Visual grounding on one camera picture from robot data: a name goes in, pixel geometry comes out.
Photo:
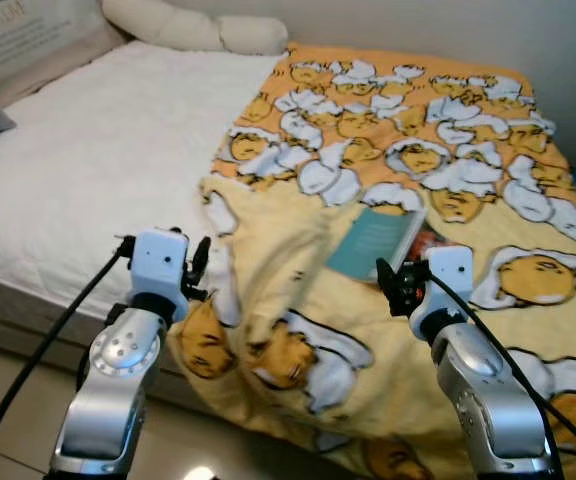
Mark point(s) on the dark red cover book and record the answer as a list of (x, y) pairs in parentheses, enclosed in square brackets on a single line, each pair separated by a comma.
[(430, 243)]

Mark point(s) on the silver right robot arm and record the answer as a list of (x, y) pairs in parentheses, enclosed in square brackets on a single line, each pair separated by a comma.
[(488, 390)]

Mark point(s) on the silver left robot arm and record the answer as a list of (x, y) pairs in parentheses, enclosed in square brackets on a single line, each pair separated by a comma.
[(108, 400)]

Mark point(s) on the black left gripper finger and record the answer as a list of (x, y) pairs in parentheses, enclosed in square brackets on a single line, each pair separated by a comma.
[(201, 258)]

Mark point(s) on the beige printed cushion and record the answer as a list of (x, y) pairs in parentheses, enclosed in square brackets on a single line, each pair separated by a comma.
[(28, 40)]

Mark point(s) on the teal book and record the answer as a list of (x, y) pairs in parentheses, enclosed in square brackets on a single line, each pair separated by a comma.
[(373, 240)]

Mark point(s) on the yellow egg cartoon blanket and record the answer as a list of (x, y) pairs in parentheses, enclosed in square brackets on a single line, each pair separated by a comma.
[(368, 330)]

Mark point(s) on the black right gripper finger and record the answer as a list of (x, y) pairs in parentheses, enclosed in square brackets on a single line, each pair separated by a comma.
[(385, 275)]

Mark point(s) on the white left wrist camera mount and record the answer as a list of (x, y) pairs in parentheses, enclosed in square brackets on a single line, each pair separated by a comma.
[(158, 262)]

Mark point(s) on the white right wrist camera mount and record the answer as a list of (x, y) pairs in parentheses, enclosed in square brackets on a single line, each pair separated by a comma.
[(450, 275)]

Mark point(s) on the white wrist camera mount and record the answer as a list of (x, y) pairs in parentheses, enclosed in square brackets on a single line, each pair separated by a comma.
[(450, 275), (158, 262)]

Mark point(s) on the white mattress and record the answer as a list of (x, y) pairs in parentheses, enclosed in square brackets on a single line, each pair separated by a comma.
[(98, 160)]

